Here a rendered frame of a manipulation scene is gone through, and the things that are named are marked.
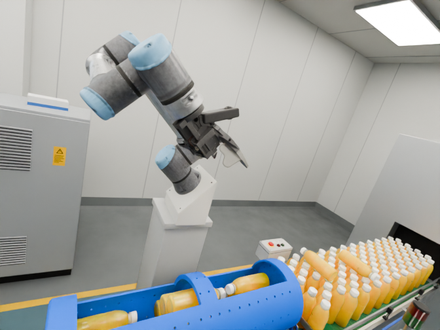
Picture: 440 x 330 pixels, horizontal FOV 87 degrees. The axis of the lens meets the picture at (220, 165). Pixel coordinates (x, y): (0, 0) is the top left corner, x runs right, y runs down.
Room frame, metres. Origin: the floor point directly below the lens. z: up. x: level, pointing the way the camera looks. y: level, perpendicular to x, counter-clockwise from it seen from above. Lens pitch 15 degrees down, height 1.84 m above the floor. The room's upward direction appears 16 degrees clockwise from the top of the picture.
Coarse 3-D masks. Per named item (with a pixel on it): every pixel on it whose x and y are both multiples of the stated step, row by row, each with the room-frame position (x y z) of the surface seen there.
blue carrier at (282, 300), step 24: (264, 264) 1.00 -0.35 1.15; (168, 288) 0.74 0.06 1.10; (264, 288) 0.75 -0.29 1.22; (288, 288) 0.80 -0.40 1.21; (48, 312) 0.44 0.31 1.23; (72, 312) 0.45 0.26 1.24; (96, 312) 0.60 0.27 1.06; (144, 312) 0.68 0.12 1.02; (192, 312) 0.57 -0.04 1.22; (216, 312) 0.60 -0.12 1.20; (240, 312) 0.64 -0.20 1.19; (264, 312) 0.68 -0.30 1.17; (288, 312) 0.74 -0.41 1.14
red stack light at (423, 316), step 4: (412, 304) 0.86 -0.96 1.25; (408, 308) 0.87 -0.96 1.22; (412, 308) 0.85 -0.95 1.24; (416, 308) 0.84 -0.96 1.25; (412, 312) 0.85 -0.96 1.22; (416, 312) 0.84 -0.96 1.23; (420, 312) 0.83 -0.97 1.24; (416, 316) 0.83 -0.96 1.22; (420, 316) 0.83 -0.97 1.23; (424, 316) 0.82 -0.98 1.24; (420, 320) 0.83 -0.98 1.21; (424, 320) 0.83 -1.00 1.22
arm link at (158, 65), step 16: (144, 48) 0.48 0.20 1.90; (160, 48) 0.49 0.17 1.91; (144, 64) 0.48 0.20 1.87; (160, 64) 0.49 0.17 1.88; (176, 64) 0.51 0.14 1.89; (144, 80) 0.51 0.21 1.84; (160, 80) 0.50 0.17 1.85; (176, 80) 0.51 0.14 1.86; (160, 96) 0.52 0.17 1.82; (176, 96) 0.51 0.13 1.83
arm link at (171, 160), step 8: (160, 152) 1.32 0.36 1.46; (168, 152) 1.26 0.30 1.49; (176, 152) 1.28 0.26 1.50; (160, 160) 1.23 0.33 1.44; (168, 160) 1.23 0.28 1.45; (176, 160) 1.26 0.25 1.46; (184, 160) 1.28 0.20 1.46; (160, 168) 1.26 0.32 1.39; (168, 168) 1.25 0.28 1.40; (176, 168) 1.26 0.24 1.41; (184, 168) 1.29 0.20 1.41; (168, 176) 1.28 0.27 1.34; (176, 176) 1.27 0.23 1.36; (184, 176) 1.29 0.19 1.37
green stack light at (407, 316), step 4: (408, 312) 0.86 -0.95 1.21; (404, 316) 0.87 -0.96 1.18; (408, 316) 0.85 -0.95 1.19; (412, 316) 0.84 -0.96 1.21; (404, 320) 0.86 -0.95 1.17; (408, 320) 0.85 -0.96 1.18; (412, 320) 0.84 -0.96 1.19; (416, 320) 0.83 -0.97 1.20; (408, 324) 0.84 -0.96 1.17; (412, 324) 0.83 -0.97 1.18; (416, 324) 0.83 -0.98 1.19; (420, 324) 0.82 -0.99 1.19; (412, 328) 0.83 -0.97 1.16; (416, 328) 0.82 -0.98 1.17; (420, 328) 0.83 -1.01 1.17
